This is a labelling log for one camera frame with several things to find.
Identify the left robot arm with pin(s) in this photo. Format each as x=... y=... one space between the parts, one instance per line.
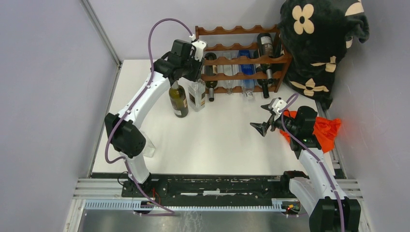
x=123 y=128

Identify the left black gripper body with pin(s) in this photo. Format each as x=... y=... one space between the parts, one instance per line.
x=192 y=69

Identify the black floral blanket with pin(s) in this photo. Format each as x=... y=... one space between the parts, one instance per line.
x=318 y=34

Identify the blue square bottle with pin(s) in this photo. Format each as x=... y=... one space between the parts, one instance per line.
x=248 y=85

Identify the orange cloth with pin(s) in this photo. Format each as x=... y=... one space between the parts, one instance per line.
x=325 y=131

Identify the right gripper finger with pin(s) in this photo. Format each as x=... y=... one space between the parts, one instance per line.
x=268 y=107
x=262 y=128

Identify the green wine bottle front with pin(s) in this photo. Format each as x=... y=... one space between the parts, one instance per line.
x=211 y=70

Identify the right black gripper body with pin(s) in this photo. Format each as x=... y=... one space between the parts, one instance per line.
x=289 y=125

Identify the green wine bottle white label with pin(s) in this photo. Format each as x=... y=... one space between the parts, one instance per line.
x=262 y=82

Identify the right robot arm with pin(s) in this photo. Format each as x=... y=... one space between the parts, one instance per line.
x=329 y=208

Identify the clear empty lying bottle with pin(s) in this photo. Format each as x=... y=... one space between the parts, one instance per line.
x=149 y=149

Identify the brown wooden wine rack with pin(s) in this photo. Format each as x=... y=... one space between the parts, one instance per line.
x=284 y=59

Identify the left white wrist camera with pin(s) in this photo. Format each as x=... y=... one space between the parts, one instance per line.
x=199 y=47

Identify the clear bottle black cap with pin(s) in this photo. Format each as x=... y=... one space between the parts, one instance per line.
x=196 y=92

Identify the black mounting rail base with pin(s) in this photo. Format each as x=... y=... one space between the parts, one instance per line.
x=190 y=190

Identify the small clear glass bottle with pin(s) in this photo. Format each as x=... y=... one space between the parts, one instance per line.
x=228 y=71

